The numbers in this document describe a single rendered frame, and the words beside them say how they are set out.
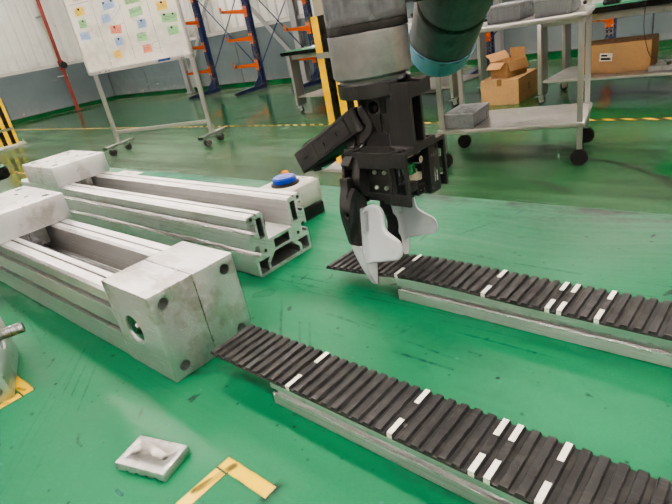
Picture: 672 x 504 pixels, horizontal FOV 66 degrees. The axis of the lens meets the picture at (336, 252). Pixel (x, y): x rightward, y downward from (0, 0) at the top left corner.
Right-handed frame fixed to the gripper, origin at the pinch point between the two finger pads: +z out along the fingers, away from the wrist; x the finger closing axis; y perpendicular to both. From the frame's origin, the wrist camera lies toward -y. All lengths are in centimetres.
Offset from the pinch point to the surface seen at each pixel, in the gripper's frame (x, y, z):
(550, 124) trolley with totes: 276, -84, 55
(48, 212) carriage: -17, -49, -7
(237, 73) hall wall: 731, -949, 52
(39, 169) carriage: -6, -80, -9
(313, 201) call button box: 14.5, -25.0, 0.6
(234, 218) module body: -5.0, -19.3, -5.0
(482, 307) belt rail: -1.4, 12.7, 2.1
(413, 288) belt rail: -2.0, 5.2, 1.3
